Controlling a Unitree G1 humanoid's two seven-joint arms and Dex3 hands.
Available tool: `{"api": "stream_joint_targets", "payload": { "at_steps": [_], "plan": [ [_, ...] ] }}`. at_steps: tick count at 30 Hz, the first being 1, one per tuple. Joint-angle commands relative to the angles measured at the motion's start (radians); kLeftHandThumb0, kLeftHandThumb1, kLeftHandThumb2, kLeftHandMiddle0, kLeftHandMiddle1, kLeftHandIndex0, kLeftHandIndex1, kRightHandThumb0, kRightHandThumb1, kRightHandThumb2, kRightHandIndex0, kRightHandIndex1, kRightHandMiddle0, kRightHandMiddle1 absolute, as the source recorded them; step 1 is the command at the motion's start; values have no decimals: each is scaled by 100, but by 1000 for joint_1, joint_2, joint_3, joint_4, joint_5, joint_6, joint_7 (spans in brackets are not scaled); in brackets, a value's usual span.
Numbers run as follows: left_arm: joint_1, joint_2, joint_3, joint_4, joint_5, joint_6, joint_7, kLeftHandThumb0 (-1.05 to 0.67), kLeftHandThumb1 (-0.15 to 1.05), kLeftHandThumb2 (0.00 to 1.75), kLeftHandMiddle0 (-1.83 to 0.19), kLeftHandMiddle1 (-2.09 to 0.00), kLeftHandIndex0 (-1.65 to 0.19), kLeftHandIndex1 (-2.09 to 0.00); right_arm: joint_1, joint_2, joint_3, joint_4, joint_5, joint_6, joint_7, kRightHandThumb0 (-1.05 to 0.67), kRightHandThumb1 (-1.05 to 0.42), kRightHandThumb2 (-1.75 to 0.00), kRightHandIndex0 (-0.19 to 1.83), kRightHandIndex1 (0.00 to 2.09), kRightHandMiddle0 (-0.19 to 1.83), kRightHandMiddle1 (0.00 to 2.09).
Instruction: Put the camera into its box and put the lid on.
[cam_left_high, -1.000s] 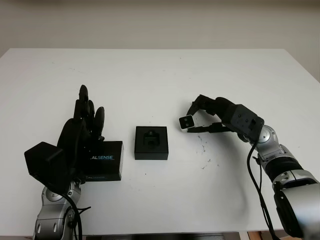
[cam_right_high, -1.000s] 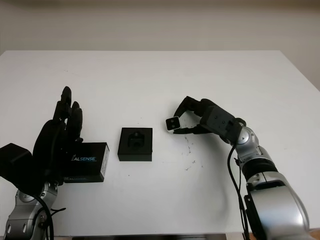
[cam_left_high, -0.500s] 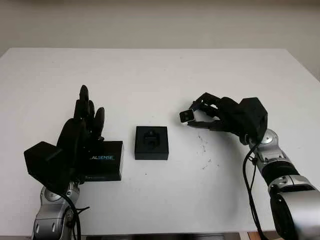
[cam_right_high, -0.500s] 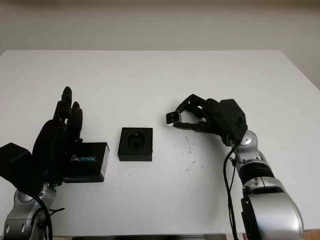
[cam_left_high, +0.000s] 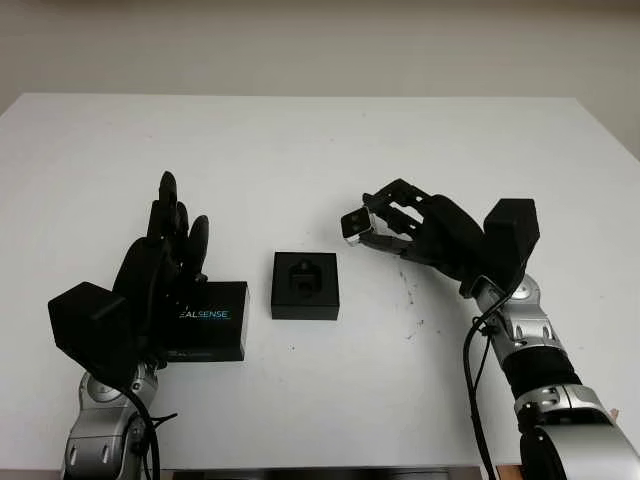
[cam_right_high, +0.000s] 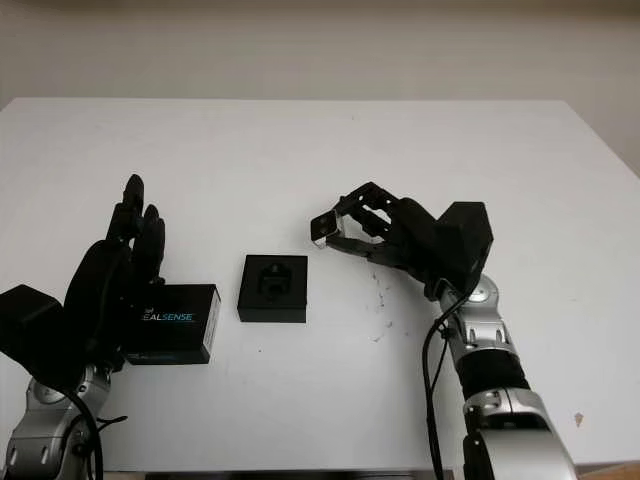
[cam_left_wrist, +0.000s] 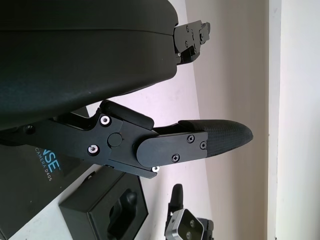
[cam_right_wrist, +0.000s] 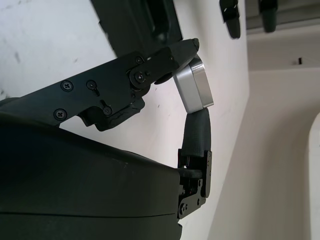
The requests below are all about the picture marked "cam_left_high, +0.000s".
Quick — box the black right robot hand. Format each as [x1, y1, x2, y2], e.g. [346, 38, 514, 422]
[360, 178, 486, 297]

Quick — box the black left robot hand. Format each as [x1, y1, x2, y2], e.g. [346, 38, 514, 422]
[112, 171, 210, 371]

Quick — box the black RealSense box lid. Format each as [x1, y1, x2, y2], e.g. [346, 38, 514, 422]
[164, 280, 250, 362]

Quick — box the small silver depth camera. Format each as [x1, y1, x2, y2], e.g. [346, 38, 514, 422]
[341, 207, 376, 247]

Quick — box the black box base foam insert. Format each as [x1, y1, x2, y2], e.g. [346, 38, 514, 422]
[268, 251, 341, 321]

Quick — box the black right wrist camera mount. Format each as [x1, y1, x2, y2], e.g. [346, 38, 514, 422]
[482, 198, 541, 302]

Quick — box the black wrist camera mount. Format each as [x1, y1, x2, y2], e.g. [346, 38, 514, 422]
[48, 281, 147, 387]
[482, 198, 541, 302]

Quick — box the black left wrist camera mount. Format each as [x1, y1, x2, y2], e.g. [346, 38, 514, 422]
[48, 281, 147, 387]

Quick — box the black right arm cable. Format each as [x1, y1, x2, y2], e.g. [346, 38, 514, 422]
[462, 299, 512, 480]

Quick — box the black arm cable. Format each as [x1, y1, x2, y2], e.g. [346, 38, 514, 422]
[122, 384, 179, 480]
[462, 299, 512, 480]

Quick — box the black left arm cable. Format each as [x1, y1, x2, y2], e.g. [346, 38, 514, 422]
[122, 384, 179, 480]

